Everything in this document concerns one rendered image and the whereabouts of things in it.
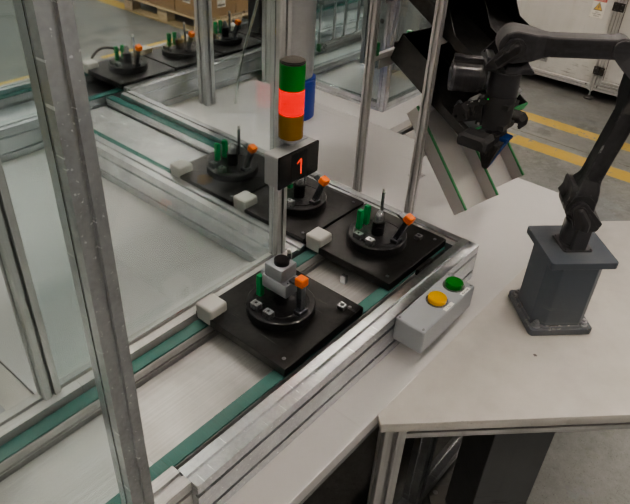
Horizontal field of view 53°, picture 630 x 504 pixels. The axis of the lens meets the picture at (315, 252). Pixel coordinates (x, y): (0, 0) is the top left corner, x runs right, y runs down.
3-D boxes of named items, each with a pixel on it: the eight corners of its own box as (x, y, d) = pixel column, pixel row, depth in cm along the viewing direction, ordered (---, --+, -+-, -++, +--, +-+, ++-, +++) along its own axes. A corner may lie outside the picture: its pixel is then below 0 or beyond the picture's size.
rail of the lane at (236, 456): (471, 277, 159) (480, 241, 152) (201, 524, 102) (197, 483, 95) (452, 268, 161) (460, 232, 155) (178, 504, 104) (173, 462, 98)
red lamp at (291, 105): (309, 112, 125) (310, 88, 122) (292, 119, 122) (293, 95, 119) (290, 105, 127) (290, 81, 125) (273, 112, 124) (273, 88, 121)
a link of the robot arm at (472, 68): (522, 27, 117) (456, 22, 117) (529, 41, 110) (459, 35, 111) (508, 87, 123) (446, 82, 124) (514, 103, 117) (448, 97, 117)
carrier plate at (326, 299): (362, 314, 131) (363, 306, 130) (284, 377, 116) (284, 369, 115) (277, 266, 144) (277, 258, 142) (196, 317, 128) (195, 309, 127)
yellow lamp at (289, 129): (308, 136, 128) (309, 113, 125) (291, 143, 125) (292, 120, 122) (289, 128, 130) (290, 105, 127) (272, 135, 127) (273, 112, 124)
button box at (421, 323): (470, 306, 143) (475, 284, 140) (420, 354, 130) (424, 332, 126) (443, 292, 147) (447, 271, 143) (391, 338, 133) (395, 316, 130)
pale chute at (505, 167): (512, 180, 175) (524, 174, 171) (482, 194, 168) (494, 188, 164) (468, 87, 175) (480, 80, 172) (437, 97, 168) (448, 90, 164)
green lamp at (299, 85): (310, 88, 122) (311, 63, 119) (293, 94, 119) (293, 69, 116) (290, 81, 124) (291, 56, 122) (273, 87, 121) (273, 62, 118)
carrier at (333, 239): (445, 246, 154) (454, 201, 146) (388, 291, 138) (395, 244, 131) (364, 209, 166) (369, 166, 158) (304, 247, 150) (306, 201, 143)
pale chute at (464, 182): (486, 200, 165) (499, 194, 161) (453, 215, 158) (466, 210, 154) (440, 102, 166) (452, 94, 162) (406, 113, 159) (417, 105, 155)
